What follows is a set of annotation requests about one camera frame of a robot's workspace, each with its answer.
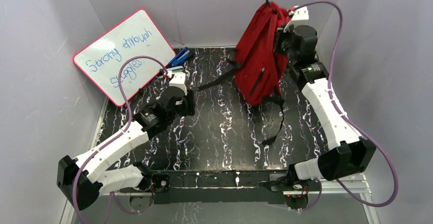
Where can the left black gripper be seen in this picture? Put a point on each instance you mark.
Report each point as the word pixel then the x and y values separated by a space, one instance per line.
pixel 189 102

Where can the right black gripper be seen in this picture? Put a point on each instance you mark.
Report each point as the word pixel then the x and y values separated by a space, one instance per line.
pixel 280 35

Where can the red student backpack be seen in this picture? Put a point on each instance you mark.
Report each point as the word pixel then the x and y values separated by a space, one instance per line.
pixel 256 69

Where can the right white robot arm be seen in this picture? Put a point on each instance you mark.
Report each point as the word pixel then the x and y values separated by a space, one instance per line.
pixel 348 151

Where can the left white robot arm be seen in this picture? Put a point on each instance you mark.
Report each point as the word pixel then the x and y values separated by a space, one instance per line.
pixel 84 178

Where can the blue stapler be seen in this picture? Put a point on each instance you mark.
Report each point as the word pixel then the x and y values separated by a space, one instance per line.
pixel 175 65

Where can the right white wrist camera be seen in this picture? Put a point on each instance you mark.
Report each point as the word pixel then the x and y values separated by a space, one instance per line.
pixel 298 16

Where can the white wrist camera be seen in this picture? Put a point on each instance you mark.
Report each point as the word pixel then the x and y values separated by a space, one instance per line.
pixel 177 86
pixel 298 16

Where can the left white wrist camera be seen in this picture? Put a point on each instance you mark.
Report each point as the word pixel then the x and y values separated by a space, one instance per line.
pixel 177 86

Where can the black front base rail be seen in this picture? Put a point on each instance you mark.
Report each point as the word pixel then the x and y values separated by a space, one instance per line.
pixel 227 186

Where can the white board pink frame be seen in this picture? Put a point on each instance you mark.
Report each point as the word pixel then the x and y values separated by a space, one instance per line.
pixel 131 53

